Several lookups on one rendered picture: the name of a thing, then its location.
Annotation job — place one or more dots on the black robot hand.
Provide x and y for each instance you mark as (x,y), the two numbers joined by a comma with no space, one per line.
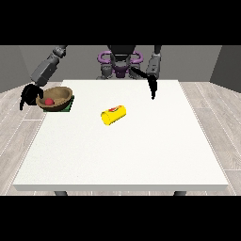
(152,84)
(29,94)

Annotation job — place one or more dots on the brown wooden bowl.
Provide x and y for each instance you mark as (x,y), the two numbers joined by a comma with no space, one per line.
(59,96)

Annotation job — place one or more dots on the small red ball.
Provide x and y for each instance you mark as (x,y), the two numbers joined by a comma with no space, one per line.
(49,102)

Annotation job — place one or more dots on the green square pad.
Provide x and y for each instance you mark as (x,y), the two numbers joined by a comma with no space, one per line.
(69,106)

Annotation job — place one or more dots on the yellow cup with melon print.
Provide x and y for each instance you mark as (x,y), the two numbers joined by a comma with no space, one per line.
(113,116)

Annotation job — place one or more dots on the grey robot trunk purple rings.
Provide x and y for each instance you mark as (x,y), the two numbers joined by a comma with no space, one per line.
(120,69)

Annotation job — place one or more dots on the dark table leg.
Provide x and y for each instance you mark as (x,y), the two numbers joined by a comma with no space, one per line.
(61,193)
(179,193)

